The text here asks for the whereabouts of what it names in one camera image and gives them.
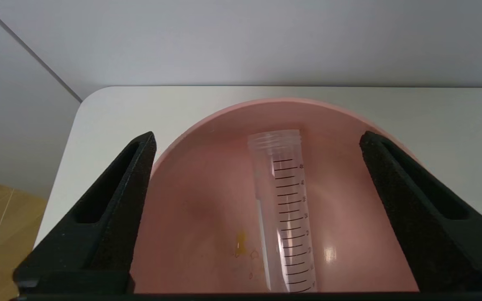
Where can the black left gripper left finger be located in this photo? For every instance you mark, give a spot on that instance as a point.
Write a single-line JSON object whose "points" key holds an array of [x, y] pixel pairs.
{"points": [[111, 234]]}

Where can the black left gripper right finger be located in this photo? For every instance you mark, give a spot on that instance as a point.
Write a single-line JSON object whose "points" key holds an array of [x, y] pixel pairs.
{"points": [[429, 234]]}

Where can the test tube with red pigment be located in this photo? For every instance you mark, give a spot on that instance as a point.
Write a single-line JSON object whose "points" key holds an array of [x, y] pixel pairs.
{"points": [[287, 209]]}

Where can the pink plastic bowl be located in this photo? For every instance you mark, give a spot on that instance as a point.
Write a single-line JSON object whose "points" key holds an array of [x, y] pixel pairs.
{"points": [[203, 200]]}

